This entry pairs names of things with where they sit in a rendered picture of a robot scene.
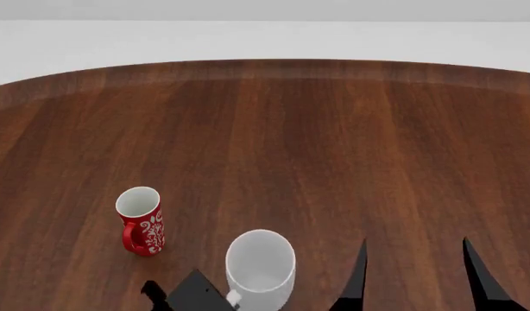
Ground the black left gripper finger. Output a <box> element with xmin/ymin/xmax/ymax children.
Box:
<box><xmin>166</xmin><ymin>268</ymin><xmax>237</xmax><ymax>311</ymax></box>
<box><xmin>141</xmin><ymin>280</ymin><xmax>169</xmax><ymax>311</ymax></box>

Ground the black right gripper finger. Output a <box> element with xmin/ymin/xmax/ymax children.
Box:
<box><xmin>462</xmin><ymin>236</ymin><xmax>529</xmax><ymax>311</ymax></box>
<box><xmin>328</xmin><ymin>238</ymin><xmax>369</xmax><ymax>311</ymax></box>

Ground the red mug with white pattern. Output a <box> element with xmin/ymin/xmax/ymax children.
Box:
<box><xmin>115</xmin><ymin>186</ymin><xmax>166</xmax><ymax>257</ymax></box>

